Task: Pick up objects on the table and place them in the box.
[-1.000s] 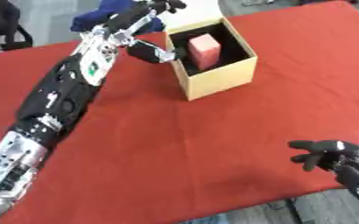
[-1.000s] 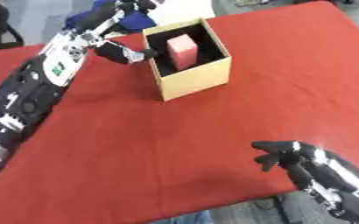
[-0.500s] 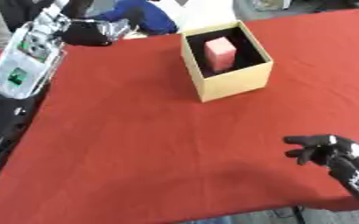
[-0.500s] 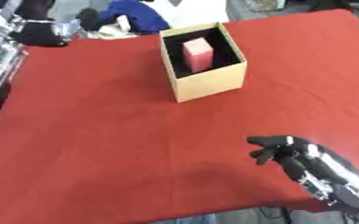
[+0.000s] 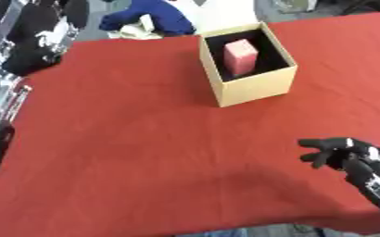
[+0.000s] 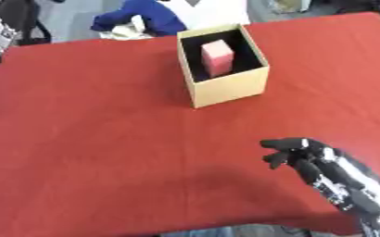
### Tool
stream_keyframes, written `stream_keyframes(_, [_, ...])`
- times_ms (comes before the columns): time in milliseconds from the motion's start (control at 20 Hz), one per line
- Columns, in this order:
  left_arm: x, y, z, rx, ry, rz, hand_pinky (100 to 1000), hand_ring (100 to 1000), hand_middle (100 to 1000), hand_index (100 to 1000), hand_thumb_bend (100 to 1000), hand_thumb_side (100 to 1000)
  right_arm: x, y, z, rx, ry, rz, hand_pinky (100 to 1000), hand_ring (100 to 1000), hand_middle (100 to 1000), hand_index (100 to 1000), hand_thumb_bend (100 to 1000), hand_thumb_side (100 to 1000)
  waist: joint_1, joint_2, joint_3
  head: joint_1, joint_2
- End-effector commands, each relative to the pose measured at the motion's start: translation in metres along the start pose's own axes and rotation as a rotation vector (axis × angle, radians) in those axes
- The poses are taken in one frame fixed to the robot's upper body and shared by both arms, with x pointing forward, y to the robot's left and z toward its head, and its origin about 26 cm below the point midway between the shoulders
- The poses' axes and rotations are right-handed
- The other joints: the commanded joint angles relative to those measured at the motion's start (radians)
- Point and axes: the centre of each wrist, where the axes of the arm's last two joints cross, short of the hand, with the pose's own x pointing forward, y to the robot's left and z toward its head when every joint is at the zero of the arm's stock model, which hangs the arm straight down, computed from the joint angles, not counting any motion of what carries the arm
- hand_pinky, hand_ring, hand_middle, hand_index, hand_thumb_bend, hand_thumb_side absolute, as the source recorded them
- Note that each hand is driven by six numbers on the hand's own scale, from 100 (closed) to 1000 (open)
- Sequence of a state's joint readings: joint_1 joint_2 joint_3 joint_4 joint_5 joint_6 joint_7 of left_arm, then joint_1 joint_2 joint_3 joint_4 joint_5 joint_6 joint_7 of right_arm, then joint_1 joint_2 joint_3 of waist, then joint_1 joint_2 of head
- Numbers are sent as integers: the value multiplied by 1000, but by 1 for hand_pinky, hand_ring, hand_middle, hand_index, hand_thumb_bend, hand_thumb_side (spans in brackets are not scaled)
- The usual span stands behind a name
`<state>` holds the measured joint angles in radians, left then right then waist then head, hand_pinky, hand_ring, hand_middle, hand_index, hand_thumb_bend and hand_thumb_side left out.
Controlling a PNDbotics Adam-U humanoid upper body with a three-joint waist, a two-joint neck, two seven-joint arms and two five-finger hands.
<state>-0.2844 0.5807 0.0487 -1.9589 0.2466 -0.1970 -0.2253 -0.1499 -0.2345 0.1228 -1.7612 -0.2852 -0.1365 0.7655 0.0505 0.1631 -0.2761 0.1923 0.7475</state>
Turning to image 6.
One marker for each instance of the person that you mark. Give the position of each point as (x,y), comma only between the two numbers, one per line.
(169,15)

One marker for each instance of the tan cardboard box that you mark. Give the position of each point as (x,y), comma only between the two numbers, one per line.
(228,86)

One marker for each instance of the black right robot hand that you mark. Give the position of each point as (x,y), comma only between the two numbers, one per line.
(328,176)

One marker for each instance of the pink rectangular block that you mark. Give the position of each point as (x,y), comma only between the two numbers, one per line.
(217,58)

